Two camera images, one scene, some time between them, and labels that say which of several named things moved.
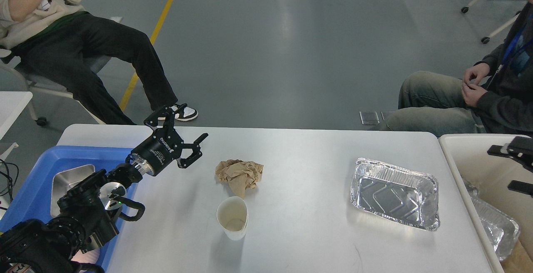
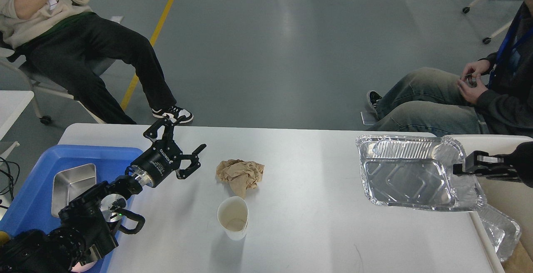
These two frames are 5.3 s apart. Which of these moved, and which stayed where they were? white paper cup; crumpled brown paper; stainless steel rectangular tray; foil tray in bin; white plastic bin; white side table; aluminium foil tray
Moved: aluminium foil tray
Stayed: stainless steel rectangular tray; foil tray in bin; crumpled brown paper; white plastic bin; white paper cup; white side table
